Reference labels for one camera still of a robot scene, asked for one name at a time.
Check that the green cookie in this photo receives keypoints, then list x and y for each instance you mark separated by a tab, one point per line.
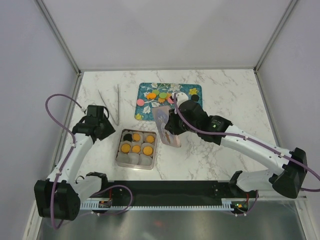
156	92
162	95

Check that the metal tongs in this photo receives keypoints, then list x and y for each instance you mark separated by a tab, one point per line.
111	100

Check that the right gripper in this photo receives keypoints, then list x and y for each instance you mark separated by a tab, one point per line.
171	124

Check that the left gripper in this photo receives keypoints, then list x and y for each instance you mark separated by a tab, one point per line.
110	129

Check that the white cable duct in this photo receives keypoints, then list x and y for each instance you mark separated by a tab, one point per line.
99	205

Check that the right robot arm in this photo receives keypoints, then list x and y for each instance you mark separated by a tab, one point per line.
284	171

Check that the plain round orange cookie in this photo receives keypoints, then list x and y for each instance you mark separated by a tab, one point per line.
136	149

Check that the green cookie left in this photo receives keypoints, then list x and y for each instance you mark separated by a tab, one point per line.
156	92

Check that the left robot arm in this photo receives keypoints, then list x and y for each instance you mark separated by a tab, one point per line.
59	196

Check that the square cookie tin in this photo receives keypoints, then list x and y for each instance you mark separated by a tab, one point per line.
134	160

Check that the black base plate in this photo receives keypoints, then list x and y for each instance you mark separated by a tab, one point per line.
173	192

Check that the large orange cookie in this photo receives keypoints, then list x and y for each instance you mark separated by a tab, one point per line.
125	148

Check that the orange cookie small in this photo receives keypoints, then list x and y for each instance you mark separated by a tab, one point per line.
136	137

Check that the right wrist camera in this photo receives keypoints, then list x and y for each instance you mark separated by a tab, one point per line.
180	97

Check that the teal floral tray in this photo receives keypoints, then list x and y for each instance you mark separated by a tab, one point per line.
144	113

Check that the black cookie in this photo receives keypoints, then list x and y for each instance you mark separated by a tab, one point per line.
127	137
195	97

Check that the green cookie right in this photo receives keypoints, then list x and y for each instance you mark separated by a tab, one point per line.
162	95

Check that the orange flower cookie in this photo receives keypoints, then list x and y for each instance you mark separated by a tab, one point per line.
151	96

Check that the round dotted orange cookie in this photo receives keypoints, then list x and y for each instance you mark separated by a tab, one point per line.
148	150

